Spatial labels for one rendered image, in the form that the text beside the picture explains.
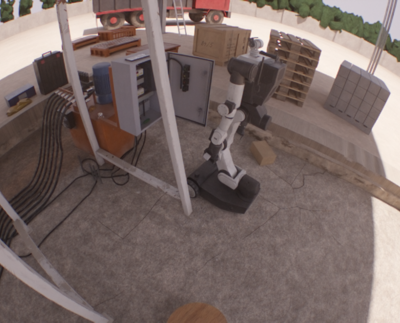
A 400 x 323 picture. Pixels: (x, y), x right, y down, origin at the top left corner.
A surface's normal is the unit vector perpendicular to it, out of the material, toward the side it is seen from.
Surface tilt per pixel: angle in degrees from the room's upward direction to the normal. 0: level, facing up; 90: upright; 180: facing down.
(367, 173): 91
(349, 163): 88
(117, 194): 0
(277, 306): 0
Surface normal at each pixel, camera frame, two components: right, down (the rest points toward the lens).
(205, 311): 0.09, -0.71
